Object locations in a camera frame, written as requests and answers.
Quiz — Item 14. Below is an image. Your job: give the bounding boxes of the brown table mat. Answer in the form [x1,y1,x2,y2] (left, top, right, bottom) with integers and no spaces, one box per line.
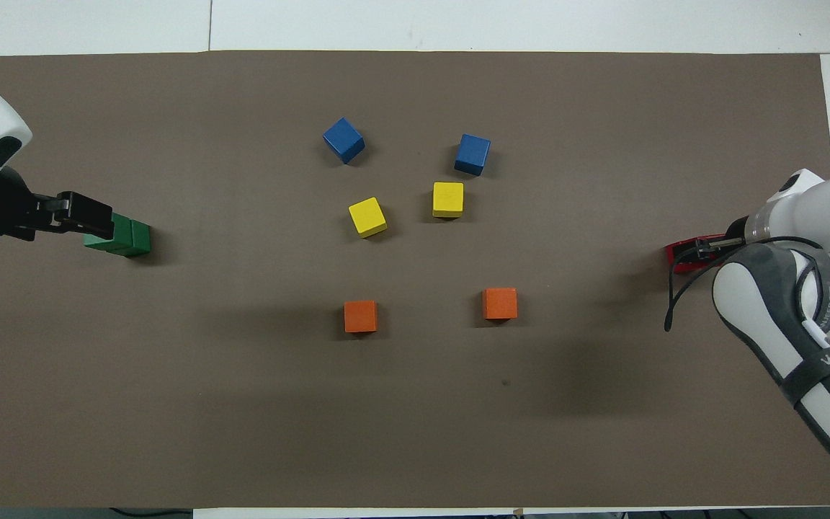
[0,50,830,509]

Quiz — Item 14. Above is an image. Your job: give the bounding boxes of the blue cube block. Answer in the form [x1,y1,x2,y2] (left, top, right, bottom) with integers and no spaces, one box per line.
[454,133,492,177]
[322,117,366,165]

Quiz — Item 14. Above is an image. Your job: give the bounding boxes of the yellow cube block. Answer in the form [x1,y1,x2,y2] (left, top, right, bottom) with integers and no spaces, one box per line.
[348,197,388,239]
[432,182,465,218]

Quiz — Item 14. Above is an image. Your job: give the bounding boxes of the orange cube block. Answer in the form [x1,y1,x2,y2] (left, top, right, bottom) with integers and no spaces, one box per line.
[482,288,519,321]
[344,300,379,334]

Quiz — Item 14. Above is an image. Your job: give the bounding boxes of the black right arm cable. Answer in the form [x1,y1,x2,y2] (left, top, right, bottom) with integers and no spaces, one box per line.
[664,236,830,332]

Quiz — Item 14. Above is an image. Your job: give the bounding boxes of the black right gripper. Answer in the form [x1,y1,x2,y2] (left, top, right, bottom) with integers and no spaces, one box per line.
[695,218,747,254]

